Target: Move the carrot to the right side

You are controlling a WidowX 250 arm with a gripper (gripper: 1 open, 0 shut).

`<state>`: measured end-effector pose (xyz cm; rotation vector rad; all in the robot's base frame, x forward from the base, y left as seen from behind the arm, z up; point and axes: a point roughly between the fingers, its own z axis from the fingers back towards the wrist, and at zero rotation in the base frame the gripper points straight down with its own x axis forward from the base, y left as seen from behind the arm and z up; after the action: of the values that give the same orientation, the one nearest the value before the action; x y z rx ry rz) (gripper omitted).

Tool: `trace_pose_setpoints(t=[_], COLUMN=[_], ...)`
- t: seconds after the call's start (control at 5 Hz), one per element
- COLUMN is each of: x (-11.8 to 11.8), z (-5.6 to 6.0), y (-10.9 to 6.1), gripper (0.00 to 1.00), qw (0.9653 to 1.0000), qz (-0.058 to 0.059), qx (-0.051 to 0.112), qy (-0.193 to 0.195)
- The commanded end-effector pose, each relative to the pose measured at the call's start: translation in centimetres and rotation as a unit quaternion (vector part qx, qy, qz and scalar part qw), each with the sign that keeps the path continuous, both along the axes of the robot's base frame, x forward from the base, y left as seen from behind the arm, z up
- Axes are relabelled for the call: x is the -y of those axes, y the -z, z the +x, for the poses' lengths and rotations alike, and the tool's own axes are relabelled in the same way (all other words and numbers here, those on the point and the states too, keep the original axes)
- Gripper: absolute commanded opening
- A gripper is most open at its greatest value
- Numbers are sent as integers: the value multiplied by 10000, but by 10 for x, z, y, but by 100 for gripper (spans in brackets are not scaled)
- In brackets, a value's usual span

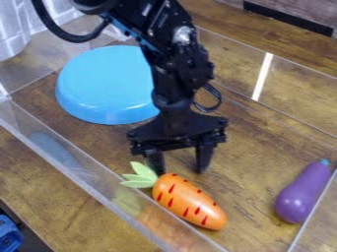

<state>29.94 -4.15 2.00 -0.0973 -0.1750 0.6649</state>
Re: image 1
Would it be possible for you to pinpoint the black cable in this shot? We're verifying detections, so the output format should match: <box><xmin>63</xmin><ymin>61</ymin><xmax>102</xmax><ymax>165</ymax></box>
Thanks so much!
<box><xmin>31</xmin><ymin>0</ymin><xmax>224</xmax><ymax>114</ymax></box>

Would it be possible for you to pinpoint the orange toy carrot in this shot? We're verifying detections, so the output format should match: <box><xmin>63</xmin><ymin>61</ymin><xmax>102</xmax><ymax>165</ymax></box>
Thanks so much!
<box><xmin>122</xmin><ymin>161</ymin><xmax>228</xmax><ymax>230</ymax></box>

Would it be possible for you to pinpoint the blue object at corner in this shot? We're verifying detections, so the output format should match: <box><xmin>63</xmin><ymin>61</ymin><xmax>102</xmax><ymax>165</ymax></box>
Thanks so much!
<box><xmin>0</xmin><ymin>215</ymin><xmax>24</xmax><ymax>252</ymax></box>

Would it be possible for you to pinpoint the blue upturned bowl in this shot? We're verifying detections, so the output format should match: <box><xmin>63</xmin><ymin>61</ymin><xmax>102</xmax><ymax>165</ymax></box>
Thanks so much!
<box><xmin>55</xmin><ymin>45</ymin><xmax>159</xmax><ymax>125</ymax></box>

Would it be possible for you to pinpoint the clear acrylic tray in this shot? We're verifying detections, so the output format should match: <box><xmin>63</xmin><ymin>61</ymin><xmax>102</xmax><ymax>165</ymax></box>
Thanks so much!
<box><xmin>0</xmin><ymin>3</ymin><xmax>337</xmax><ymax>252</ymax></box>

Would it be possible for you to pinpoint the purple toy eggplant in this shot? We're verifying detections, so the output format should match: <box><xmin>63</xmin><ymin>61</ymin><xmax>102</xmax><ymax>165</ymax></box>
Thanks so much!
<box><xmin>274</xmin><ymin>159</ymin><xmax>332</xmax><ymax>223</ymax></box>

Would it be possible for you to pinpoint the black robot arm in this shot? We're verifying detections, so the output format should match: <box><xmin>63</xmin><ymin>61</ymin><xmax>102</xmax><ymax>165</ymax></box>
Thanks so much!
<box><xmin>71</xmin><ymin>0</ymin><xmax>228</xmax><ymax>174</ymax></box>

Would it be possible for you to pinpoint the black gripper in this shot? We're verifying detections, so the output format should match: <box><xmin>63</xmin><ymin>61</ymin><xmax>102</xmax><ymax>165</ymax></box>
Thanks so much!
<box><xmin>127</xmin><ymin>94</ymin><xmax>228</xmax><ymax>176</ymax></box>

